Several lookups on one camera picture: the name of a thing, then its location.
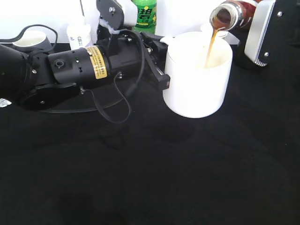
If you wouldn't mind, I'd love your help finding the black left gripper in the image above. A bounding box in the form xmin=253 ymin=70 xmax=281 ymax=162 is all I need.
xmin=106 ymin=29 xmax=170 ymax=91

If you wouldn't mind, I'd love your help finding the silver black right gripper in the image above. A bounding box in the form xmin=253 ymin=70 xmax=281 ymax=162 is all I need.
xmin=244 ymin=0 xmax=300 ymax=68

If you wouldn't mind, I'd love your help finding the brown coffee drink bottle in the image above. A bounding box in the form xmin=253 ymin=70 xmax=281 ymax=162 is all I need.
xmin=210 ymin=0 xmax=260 ymax=31

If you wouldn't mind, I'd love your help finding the white ceramic mug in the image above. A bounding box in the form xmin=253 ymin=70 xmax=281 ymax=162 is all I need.
xmin=160 ymin=31 xmax=233 ymax=119

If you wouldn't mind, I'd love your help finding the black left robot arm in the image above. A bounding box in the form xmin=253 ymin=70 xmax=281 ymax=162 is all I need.
xmin=0 ymin=30 xmax=170 ymax=111

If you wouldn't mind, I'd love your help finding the green sprite bottle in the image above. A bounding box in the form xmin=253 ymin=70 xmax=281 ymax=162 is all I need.
xmin=132 ymin=0 xmax=157 ymax=34

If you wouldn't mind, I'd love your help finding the yellow paper cup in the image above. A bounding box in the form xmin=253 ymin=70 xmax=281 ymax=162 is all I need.
xmin=200 ymin=23 xmax=228 ymax=38

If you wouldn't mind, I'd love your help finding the black ceramic mug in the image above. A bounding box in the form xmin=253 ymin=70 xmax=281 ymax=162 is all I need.
xmin=233 ymin=40 xmax=261 ymax=71

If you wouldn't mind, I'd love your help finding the white yogurt drink bottle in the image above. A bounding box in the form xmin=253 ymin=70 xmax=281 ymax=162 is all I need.
xmin=67 ymin=16 xmax=93 ymax=50

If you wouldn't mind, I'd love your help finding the grey ceramic mug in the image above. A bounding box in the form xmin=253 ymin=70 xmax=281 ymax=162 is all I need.
xmin=12 ymin=30 xmax=52 ymax=51

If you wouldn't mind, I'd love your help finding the clear water bottle green label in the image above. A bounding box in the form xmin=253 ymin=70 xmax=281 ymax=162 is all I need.
xmin=0 ymin=98 xmax=12 ymax=108

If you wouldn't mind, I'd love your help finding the black cable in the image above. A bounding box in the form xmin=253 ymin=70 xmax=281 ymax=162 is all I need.
xmin=0 ymin=24 xmax=146 ymax=124

